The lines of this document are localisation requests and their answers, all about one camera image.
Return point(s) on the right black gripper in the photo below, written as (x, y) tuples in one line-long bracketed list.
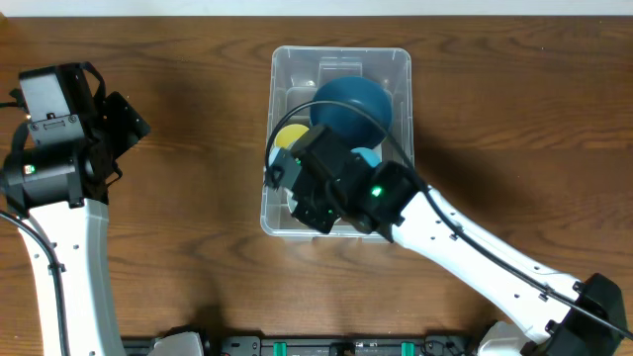
[(310, 216)]

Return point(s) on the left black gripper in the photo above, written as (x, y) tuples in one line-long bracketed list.
[(130, 124)]

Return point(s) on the white small bowl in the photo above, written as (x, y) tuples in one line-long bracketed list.
[(291, 202)]

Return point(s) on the light blue cup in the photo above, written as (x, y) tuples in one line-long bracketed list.
[(369, 155)]

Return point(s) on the yellow cup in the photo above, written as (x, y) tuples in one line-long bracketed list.
[(288, 134)]

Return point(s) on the dark blue bowl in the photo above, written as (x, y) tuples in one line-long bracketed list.
[(357, 109)]

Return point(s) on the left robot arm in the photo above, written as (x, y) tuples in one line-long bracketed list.
[(56, 179)]

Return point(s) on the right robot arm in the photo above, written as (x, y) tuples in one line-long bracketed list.
[(549, 312)]

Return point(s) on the clear plastic storage bin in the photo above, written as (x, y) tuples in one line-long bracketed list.
[(296, 74)]

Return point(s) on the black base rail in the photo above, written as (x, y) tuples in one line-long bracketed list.
[(434, 344)]

